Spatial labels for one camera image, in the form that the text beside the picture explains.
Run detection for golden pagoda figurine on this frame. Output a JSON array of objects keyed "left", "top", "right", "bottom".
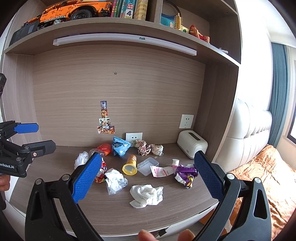
[{"left": 174, "top": 13, "right": 189, "bottom": 33}]

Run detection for white tissue box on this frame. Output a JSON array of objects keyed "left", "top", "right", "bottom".
[{"left": 177, "top": 130, "right": 208, "bottom": 159}]

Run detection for red toy figure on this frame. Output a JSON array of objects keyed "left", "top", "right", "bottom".
[{"left": 189, "top": 25, "right": 210, "bottom": 43}]

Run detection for orange red snack wrapper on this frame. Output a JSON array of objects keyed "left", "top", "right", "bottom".
[{"left": 97, "top": 144, "right": 112, "bottom": 156}]

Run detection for orange toy truck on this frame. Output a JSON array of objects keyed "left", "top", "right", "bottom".
[{"left": 23, "top": 1, "right": 112, "bottom": 28}]

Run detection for white led light bar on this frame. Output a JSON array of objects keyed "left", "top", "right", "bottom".
[{"left": 53, "top": 33, "right": 197, "bottom": 56}]

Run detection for lower white wall socket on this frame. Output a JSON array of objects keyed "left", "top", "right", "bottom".
[{"left": 125, "top": 132, "right": 142, "bottom": 147}]

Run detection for patterned paper wrapper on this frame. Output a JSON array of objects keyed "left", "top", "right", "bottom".
[{"left": 134, "top": 140, "right": 152, "bottom": 156}]

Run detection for yellow orange paper cup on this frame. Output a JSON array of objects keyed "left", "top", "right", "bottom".
[{"left": 122, "top": 155, "right": 137, "bottom": 176}]

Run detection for blue plastic bag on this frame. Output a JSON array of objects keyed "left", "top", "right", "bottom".
[{"left": 111, "top": 137, "right": 131, "bottom": 158}]

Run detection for white padded headboard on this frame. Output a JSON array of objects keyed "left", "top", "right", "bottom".
[{"left": 215, "top": 99, "right": 273, "bottom": 173}]

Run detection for blue box on shelf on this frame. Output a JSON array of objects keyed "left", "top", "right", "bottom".
[{"left": 161, "top": 14, "right": 175, "bottom": 28}]

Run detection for pink white pouch with cap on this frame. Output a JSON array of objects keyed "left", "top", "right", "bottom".
[{"left": 150, "top": 159, "right": 180, "bottom": 178}]

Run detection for red silver snack bag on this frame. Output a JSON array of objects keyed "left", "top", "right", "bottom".
[{"left": 94, "top": 158, "right": 107, "bottom": 183}]

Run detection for cartoon stickers on wall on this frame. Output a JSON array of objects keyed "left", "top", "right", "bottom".
[{"left": 97, "top": 100, "right": 115, "bottom": 134}]

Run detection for orange bed cover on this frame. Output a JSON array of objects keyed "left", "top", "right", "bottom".
[{"left": 199, "top": 144, "right": 296, "bottom": 240}]

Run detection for teal curtain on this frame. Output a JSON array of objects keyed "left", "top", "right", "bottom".
[{"left": 268, "top": 43, "right": 290, "bottom": 147}]

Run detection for white wall socket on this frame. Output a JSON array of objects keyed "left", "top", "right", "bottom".
[
  {"left": 125, "top": 132, "right": 142, "bottom": 147},
  {"left": 179, "top": 114, "right": 194, "bottom": 129}
]

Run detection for white tissue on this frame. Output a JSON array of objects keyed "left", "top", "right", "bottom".
[{"left": 129, "top": 184, "right": 164, "bottom": 209}]

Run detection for clear plastic box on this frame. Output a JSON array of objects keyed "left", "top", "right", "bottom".
[{"left": 137, "top": 157, "right": 159, "bottom": 176}]

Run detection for white plastic bag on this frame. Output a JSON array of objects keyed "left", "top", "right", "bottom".
[{"left": 104, "top": 168, "right": 128, "bottom": 195}]

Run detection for window frame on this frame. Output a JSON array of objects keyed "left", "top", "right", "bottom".
[{"left": 287, "top": 105, "right": 296, "bottom": 145}]

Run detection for clear plastic bag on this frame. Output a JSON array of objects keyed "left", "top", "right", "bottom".
[{"left": 74, "top": 151, "right": 89, "bottom": 169}]

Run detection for upper white wall socket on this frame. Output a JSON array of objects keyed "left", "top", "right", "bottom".
[{"left": 179, "top": 114, "right": 194, "bottom": 129}]

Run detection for person's left hand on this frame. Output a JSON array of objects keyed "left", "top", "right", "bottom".
[{"left": 0, "top": 175, "right": 11, "bottom": 191}]

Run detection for row of books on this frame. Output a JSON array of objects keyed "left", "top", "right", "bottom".
[{"left": 110, "top": 0, "right": 148, "bottom": 21}]

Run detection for wooden shelf unit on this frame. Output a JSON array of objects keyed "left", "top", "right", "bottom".
[{"left": 0, "top": 0, "right": 242, "bottom": 163}]

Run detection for person's right hand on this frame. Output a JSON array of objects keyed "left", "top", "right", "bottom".
[{"left": 137, "top": 229, "right": 195, "bottom": 241}]

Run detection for beige paper ball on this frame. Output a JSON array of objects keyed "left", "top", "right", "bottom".
[{"left": 151, "top": 144, "right": 164, "bottom": 156}]

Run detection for purple snack bag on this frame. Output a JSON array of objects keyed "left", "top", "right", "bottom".
[{"left": 174, "top": 164, "right": 198, "bottom": 188}]

